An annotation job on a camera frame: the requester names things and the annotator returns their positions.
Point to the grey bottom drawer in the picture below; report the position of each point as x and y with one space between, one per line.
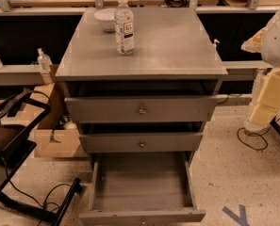
141 189

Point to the grey drawer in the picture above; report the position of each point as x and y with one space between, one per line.
141 109
141 189
138 142

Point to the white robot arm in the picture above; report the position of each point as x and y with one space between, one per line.
266 89

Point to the grey wooden drawer cabinet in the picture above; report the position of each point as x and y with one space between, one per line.
173 56

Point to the grey top drawer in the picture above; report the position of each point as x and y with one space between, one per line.
141 109

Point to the grey middle drawer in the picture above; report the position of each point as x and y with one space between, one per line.
138 142

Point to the cardboard box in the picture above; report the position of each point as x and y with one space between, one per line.
56 136

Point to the clear plastic water bottle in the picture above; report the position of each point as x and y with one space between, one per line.
124 28

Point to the white ceramic bowl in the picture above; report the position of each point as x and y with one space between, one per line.
105 18

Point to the small white pump bottle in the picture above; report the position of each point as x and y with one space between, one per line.
216 44

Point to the clear pump bottle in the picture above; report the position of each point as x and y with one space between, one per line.
44 60

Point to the black metal cart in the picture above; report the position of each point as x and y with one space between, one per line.
15 147

